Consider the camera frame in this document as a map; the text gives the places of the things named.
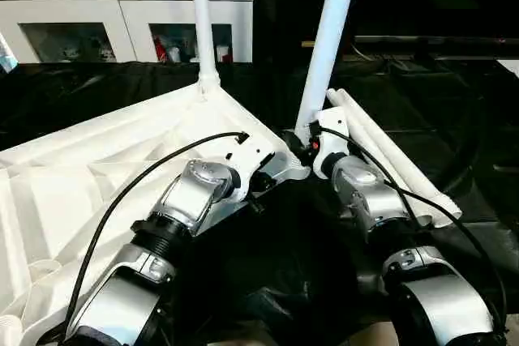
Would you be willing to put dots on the white plastic table leg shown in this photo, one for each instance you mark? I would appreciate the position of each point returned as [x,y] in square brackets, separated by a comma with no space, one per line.
[202,18]
[365,131]
[328,38]
[389,147]

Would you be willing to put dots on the white plastic table top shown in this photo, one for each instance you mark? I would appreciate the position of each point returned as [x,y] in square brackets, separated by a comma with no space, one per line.
[81,167]

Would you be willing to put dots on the white cup with red label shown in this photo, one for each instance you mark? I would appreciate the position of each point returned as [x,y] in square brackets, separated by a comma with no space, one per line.
[221,52]

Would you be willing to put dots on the black plastic mat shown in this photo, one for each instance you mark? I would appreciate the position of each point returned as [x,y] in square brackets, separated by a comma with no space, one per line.
[446,119]

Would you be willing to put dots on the black case with label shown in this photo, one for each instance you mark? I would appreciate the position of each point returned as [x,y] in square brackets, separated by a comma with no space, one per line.
[280,5]

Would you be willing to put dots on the black television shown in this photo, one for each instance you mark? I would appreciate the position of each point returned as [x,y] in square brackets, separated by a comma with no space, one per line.
[425,40]

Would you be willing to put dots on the red white bottle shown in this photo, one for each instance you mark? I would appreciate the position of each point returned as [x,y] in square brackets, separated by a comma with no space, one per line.
[160,48]

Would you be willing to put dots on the white flat board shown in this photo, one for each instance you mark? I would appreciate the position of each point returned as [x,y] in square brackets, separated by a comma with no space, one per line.
[509,66]

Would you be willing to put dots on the white glass-door cabinet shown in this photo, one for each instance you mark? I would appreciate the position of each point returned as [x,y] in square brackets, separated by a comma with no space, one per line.
[101,5]

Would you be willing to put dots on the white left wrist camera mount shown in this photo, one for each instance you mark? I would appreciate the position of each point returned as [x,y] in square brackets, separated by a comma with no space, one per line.
[247,159]

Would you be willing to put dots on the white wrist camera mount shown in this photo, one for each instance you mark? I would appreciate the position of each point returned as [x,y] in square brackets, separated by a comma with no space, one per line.
[247,159]
[334,131]

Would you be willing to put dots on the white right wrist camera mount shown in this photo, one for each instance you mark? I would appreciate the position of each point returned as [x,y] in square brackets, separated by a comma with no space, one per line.
[334,131]

